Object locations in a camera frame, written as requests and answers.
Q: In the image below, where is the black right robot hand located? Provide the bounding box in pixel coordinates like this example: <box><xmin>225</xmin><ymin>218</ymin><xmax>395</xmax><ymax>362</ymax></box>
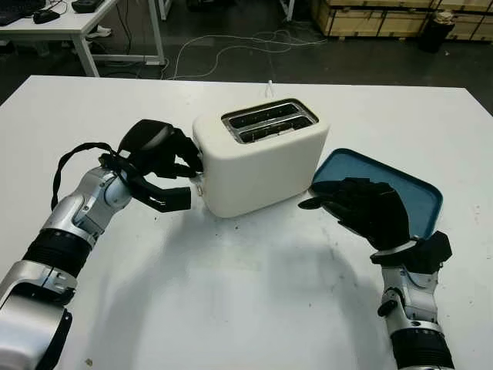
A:
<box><xmin>298</xmin><ymin>177</ymin><xmax>413</xmax><ymax>251</ymax></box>

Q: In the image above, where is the black bin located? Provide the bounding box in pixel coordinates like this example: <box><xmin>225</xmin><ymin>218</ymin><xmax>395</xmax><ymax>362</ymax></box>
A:
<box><xmin>418</xmin><ymin>11</ymin><xmax>455</xmax><ymax>54</ymax></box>

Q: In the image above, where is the white cable on floor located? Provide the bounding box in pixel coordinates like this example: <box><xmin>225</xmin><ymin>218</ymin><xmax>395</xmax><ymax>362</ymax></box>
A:
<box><xmin>173</xmin><ymin>29</ymin><xmax>328</xmax><ymax>80</ymax></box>

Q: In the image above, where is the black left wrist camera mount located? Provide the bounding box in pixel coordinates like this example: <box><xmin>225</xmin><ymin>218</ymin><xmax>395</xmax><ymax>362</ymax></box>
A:
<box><xmin>99</xmin><ymin>152</ymin><xmax>193</xmax><ymax>213</ymax></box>

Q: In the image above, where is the black computer mouse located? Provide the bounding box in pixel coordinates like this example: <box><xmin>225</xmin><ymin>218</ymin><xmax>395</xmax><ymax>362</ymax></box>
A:
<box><xmin>32</xmin><ymin>10</ymin><xmax>61</xmax><ymax>24</ymax></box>

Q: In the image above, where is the black desktop device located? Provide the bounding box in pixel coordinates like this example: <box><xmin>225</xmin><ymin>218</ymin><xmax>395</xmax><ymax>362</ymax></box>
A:
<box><xmin>72</xmin><ymin>0</ymin><xmax>107</xmax><ymax>12</ymax></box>

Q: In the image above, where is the black keyboard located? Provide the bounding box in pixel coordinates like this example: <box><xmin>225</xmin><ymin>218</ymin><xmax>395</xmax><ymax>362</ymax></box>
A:
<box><xmin>0</xmin><ymin>0</ymin><xmax>35</xmax><ymax>26</ymax></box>

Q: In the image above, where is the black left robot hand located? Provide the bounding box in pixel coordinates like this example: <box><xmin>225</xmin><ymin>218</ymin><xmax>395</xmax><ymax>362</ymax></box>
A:
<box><xmin>117</xmin><ymin>119</ymin><xmax>205</xmax><ymax>180</ymax></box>

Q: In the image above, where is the white office desk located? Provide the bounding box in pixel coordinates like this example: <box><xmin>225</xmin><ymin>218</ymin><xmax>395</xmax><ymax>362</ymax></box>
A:
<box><xmin>0</xmin><ymin>0</ymin><xmax>166</xmax><ymax>78</ymax></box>

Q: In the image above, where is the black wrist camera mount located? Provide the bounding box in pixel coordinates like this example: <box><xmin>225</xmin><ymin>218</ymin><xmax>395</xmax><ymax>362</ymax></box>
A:
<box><xmin>99</xmin><ymin>152</ymin><xmax>193</xmax><ymax>213</ymax></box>
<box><xmin>369</xmin><ymin>230</ymin><xmax>452</xmax><ymax>274</ymax></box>

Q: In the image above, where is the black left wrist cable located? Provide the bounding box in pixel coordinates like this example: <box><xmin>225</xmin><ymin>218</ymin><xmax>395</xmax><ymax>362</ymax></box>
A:
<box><xmin>51</xmin><ymin>142</ymin><xmax>124</xmax><ymax>209</ymax></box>

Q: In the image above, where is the white two-slot toaster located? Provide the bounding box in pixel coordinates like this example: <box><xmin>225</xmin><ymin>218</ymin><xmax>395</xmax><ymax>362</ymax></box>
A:
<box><xmin>191</xmin><ymin>98</ymin><xmax>331</xmax><ymax>220</ymax></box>

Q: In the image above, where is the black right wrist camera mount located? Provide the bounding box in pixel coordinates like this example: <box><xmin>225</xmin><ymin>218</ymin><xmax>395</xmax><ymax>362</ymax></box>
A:
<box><xmin>369</xmin><ymin>230</ymin><xmax>452</xmax><ymax>274</ymax></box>

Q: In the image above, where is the wooden crate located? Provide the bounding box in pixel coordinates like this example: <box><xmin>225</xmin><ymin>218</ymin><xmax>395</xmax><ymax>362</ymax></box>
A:
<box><xmin>311</xmin><ymin>0</ymin><xmax>493</xmax><ymax>42</ymax></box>

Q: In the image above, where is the blue plastic tray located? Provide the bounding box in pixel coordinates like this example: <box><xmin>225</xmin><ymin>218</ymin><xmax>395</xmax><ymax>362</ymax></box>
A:
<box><xmin>310</xmin><ymin>148</ymin><xmax>444</xmax><ymax>242</ymax></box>

